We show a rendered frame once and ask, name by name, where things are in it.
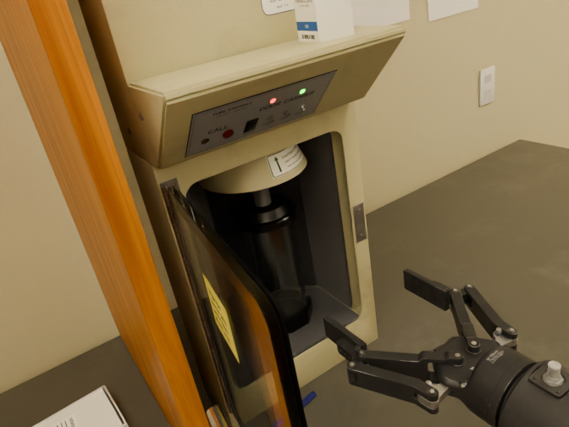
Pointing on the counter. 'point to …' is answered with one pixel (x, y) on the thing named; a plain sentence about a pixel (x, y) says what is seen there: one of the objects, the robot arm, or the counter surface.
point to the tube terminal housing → (282, 27)
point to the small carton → (323, 19)
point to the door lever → (217, 417)
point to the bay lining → (327, 217)
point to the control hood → (256, 84)
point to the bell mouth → (258, 173)
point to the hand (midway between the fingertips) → (373, 304)
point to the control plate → (227, 121)
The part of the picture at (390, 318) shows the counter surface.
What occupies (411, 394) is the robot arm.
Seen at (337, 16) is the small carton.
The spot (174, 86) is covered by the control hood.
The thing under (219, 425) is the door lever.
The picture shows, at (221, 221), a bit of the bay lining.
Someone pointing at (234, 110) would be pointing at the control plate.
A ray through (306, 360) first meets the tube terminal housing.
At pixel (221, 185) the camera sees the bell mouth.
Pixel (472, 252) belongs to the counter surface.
